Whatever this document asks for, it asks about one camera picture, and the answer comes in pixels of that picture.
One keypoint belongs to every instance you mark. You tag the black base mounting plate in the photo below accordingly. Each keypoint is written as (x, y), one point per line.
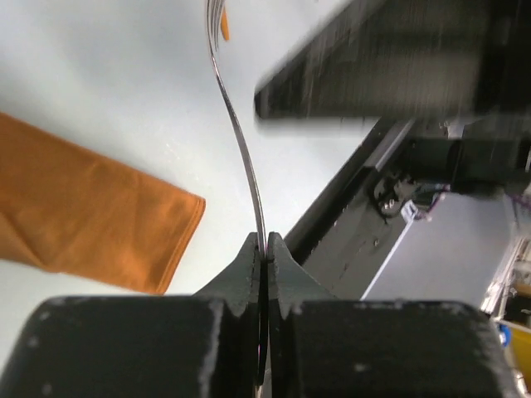
(341, 242)

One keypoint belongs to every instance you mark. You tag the orange-brown cloth napkin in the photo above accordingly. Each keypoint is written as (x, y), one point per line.
(66, 209)

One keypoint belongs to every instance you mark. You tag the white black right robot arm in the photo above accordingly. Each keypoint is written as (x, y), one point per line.
(424, 61)

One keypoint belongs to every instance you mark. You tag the silver metal fork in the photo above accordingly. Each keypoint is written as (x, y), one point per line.
(214, 10)

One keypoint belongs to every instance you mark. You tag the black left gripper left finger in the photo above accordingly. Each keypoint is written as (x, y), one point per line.
(200, 345)

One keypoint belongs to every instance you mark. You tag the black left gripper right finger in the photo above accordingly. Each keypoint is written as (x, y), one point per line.
(322, 346)

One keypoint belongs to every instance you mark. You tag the orange plastic spoon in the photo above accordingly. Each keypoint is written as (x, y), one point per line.
(224, 25)

